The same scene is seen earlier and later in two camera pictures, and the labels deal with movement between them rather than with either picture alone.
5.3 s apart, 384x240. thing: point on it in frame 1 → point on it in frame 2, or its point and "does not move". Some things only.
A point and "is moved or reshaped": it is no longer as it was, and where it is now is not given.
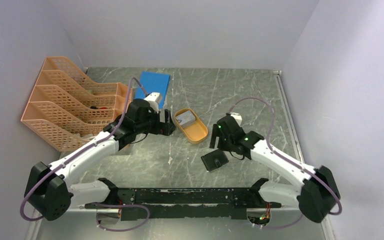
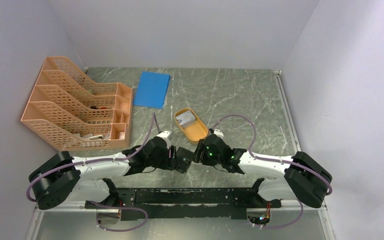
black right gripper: [216, 132] → [197, 158]
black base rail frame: [186, 203] does not move
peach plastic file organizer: [66, 107] does not move
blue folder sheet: [153, 82] does not move
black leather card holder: [215, 159] is moved or reshaped
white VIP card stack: [185, 118] does not move
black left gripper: [165, 128] → [169, 162]
